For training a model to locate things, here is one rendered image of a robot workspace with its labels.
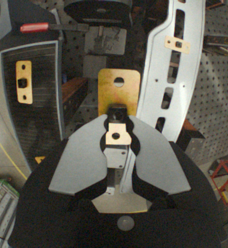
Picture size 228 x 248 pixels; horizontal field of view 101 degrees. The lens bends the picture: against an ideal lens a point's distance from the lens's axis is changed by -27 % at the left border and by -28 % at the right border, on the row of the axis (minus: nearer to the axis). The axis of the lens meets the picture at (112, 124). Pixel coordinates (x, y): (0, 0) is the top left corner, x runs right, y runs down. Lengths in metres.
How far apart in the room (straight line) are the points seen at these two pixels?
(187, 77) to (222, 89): 0.58
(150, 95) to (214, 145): 0.93
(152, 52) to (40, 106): 0.31
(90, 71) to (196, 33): 0.34
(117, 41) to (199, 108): 0.72
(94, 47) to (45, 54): 0.11
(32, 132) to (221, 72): 0.99
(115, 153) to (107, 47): 0.26
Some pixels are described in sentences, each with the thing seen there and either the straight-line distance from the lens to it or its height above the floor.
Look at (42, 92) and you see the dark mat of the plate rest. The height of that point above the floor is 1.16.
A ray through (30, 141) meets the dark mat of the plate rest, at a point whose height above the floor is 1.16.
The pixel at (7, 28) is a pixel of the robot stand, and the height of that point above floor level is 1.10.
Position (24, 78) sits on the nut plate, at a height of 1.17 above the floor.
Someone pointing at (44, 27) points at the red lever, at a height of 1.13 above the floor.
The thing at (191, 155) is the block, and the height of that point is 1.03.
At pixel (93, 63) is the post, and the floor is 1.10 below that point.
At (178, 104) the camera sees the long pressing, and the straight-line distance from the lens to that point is 0.44.
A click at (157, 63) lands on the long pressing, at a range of 0.39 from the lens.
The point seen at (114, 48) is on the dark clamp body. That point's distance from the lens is 0.29.
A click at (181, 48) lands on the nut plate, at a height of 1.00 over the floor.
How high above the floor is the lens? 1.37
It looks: 60 degrees down
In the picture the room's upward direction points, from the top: 177 degrees counter-clockwise
